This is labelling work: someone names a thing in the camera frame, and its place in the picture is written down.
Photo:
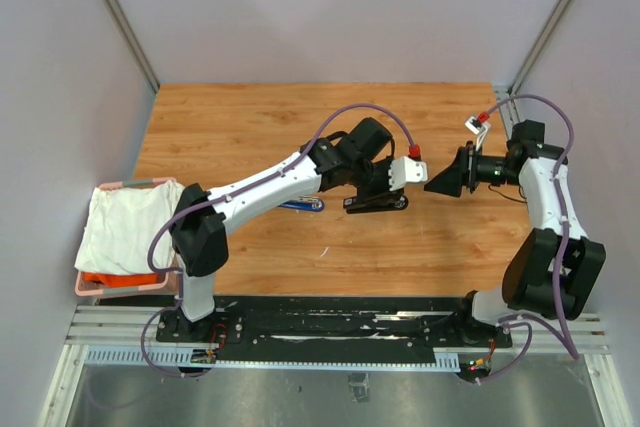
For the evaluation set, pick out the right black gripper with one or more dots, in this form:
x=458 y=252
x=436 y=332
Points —
x=450 y=180

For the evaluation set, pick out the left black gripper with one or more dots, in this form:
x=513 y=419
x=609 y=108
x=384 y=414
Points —
x=385 y=165

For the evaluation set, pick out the small black clip object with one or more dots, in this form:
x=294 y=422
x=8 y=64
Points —
x=384 y=202

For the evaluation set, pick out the blue black stapler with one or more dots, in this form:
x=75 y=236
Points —
x=304 y=203

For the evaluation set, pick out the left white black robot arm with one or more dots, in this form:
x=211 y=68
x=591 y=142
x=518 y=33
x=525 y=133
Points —
x=204 y=220

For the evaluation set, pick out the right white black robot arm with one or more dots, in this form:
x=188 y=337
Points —
x=556 y=267

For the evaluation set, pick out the pink plastic basket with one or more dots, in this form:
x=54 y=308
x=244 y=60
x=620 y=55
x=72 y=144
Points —
x=105 y=286

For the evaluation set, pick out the white cloth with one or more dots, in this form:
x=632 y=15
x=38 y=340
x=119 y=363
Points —
x=121 y=225

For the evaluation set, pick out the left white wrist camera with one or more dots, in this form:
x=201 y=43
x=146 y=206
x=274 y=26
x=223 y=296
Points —
x=405 y=170

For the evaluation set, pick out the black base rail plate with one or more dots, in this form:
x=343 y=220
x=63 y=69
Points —
x=332 y=329

